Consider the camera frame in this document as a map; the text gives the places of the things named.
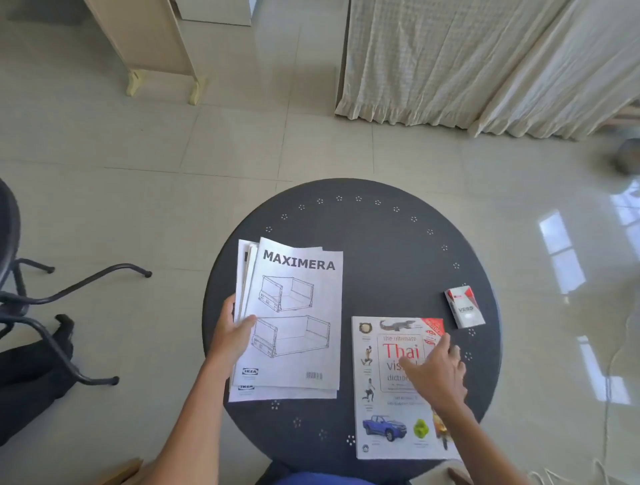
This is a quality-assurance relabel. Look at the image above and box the black garment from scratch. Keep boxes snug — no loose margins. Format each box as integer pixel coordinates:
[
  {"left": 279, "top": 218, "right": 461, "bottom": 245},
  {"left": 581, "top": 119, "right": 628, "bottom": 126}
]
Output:
[{"left": 0, "top": 314, "right": 77, "bottom": 446}]

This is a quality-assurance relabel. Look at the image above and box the illustrated visual dictionary book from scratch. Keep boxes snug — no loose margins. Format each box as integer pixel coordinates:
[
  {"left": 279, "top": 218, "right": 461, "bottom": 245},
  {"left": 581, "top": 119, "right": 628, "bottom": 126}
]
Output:
[{"left": 351, "top": 316, "right": 464, "bottom": 461}]

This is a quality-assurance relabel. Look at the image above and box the white cable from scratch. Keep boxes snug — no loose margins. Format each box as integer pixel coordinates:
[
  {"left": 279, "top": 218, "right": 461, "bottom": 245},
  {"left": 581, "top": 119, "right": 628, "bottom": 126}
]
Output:
[{"left": 530, "top": 280, "right": 640, "bottom": 485}]

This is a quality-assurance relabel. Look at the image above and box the person's left forearm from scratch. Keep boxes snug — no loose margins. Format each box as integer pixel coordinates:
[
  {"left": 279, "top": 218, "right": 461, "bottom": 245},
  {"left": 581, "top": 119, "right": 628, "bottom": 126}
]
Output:
[{"left": 142, "top": 352, "right": 236, "bottom": 485}]

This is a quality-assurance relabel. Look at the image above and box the person's right forearm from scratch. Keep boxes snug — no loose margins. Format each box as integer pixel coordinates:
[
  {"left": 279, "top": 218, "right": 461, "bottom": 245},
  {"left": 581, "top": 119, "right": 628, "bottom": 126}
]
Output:
[{"left": 431, "top": 400, "right": 532, "bottom": 485}]

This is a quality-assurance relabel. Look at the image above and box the cream fabric curtain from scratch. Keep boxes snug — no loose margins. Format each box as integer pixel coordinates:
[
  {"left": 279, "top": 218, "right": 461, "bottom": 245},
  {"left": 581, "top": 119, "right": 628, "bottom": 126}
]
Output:
[
  {"left": 333, "top": 0, "right": 573, "bottom": 129},
  {"left": 467, "top": 0, "right": 640, "bottom": 142}
]

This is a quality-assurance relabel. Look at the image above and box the person's blue clothing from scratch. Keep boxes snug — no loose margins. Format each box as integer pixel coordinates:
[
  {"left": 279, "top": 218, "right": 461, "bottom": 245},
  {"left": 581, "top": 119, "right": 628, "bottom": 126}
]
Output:
[{"left": 271, "top": 472, "right": 377, "bottom": 485}]

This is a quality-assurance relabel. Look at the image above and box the white and red cigarette pack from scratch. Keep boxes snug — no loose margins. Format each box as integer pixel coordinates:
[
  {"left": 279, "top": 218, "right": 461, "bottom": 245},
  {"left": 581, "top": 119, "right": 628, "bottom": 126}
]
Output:
[{"left": 444, "top": 286, "right": 487, "bottom": 330}]

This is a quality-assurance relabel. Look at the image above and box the person's right hand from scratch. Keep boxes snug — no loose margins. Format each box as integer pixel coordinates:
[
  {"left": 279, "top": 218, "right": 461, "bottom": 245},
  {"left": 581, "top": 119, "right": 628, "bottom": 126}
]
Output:
[{"left": 399, "top": 332, "right": 469, "bottom": 413}]

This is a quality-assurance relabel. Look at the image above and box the white drawer assembly manual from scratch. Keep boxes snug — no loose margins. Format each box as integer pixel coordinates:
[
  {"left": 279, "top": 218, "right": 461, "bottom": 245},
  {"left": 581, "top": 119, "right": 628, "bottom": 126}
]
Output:
[{"left": 232, "top": 237, "right": 344, "bottom": 391}]

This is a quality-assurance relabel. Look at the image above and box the grey round object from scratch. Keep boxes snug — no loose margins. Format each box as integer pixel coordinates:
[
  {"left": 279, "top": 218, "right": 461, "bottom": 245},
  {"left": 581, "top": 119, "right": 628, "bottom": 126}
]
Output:
[{"left": 614, "top": 139, "right": 640, "bottom": 176}]

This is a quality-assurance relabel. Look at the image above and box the beige wooden cabinet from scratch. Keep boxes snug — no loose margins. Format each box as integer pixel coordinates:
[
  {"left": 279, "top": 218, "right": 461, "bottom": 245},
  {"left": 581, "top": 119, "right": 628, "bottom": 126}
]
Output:
[{"left": 82, "top": 0, "right": 207, "bottom": 106}]

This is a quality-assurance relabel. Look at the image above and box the person's left hand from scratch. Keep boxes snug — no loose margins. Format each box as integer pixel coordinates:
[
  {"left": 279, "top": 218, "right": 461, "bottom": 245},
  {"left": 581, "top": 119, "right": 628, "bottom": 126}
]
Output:
[{"left": 206, "top": 294, "right": 258, "bottom": 369}]

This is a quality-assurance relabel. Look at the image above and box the black metal chair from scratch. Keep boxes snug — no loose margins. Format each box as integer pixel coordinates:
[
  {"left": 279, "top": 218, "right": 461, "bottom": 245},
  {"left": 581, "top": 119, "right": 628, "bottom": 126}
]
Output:
[{"left": 0, "top": 177, "right": 153, "bottom": 386}]

